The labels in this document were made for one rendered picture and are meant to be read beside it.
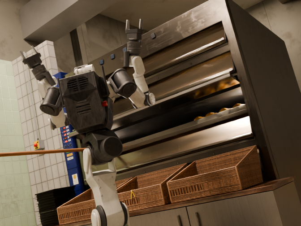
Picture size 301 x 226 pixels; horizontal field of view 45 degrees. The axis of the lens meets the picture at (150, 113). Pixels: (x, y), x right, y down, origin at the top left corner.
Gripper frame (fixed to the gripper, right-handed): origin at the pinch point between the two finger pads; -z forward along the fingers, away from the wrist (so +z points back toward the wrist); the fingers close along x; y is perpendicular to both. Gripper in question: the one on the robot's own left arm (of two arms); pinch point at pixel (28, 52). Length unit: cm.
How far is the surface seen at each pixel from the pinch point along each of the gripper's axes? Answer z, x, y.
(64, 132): 58, 29, -153
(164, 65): 50, 107, -37
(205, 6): 24, 149, -2
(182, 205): 138, 33, 17
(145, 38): 20, 116, -56
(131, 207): 131, 14, -27
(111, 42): -62, 331, -554
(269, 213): 156, 57, 67
